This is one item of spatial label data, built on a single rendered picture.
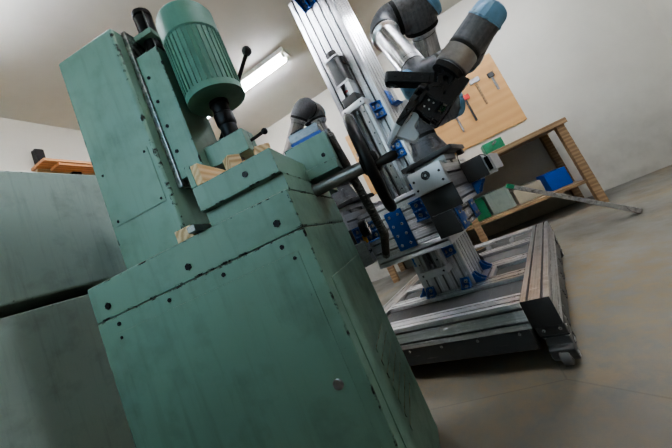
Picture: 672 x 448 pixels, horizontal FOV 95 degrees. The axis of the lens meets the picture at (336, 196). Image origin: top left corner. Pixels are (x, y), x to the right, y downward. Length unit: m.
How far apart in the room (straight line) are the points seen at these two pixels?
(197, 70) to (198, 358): 0.75
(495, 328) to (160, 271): 1.07
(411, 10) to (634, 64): 3.65
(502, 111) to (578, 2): 1.33
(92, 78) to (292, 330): 0.95
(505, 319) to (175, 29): 1.39
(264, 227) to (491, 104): 3.74
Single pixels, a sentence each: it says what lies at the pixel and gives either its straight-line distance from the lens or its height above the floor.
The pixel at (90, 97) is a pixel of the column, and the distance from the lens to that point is 1.22.
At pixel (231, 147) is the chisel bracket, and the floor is 1.03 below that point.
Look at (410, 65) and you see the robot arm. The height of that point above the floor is 0.98.
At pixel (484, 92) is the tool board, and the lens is 4.23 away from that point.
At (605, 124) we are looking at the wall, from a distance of 4.40.
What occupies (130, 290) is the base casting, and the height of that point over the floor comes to 0.75.
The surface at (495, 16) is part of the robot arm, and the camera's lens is 0.80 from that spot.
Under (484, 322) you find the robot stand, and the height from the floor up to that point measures 0.19.
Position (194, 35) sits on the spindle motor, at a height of 1.37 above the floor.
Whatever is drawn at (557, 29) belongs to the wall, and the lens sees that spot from 4.57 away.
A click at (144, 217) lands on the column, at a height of 0.94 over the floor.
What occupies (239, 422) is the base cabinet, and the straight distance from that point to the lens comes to 0.83.
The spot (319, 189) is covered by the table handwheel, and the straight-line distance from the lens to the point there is 0.85.
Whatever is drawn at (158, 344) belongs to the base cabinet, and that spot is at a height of 0.61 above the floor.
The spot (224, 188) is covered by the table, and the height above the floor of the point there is 0.86.
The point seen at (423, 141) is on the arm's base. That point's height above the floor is 0.88.
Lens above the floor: 0.65
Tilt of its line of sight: 8 degrees up
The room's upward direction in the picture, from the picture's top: 24 degrees counter-clockwise
